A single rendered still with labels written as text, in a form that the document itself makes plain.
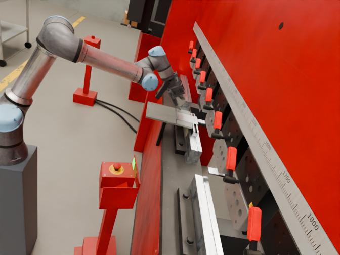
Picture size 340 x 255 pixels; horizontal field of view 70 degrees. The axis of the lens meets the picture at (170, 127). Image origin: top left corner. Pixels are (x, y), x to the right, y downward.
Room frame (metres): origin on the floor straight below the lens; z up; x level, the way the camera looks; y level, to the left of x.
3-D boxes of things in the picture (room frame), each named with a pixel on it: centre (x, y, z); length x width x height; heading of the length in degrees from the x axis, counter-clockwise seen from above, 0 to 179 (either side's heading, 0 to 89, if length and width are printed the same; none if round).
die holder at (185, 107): (1.79, -0.01, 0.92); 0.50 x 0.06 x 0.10; 11
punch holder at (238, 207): (0.49, -0.26, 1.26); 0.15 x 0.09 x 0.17; 11
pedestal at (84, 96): (2.68, 1.16, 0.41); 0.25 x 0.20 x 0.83; 101
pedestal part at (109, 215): (0.86, 0.16, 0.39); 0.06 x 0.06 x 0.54; 24
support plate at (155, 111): (1.22, 0.03, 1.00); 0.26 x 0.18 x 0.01; 101
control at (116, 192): (0.86, 0.16, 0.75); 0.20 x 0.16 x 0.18; 24
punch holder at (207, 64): (1.28, -0.11, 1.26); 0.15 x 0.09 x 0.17; 11
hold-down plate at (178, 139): (1.20, -0.07, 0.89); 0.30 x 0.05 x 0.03; 11
